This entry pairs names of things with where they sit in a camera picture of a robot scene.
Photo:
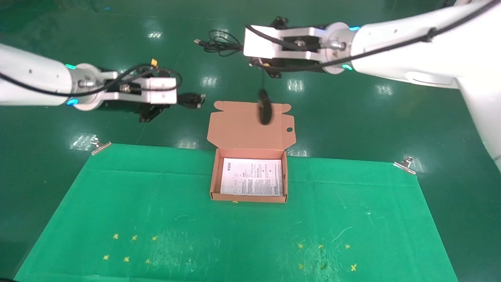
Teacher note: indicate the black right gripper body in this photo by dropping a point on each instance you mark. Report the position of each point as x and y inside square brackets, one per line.
[297, 65]

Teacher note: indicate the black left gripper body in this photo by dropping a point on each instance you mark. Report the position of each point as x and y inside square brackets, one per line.
[148, 111]

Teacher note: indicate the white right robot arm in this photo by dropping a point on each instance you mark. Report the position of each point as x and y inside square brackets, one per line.
[450, 51]

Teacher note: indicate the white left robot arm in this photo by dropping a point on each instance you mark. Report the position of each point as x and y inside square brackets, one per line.
[31, 74]

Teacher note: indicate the orange cardboard box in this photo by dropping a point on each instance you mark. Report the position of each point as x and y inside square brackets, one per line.
[250, 129]

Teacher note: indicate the metal binder clip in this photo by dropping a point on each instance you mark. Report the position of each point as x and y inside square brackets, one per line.
[405, 165]
[100, 147]

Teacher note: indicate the white printed instruction sheet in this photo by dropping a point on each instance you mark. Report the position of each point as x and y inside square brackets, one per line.
[252, 178]

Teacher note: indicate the green table mat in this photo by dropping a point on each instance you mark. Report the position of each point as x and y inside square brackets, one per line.
[235, 235]

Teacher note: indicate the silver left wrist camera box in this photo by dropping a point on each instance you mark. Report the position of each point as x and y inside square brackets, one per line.
[162, 91]

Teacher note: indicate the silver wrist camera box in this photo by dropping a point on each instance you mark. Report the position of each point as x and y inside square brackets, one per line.
[162, 91]
[258, 43]

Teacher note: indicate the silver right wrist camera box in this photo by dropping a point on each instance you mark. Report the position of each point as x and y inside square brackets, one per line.
[258, 43]

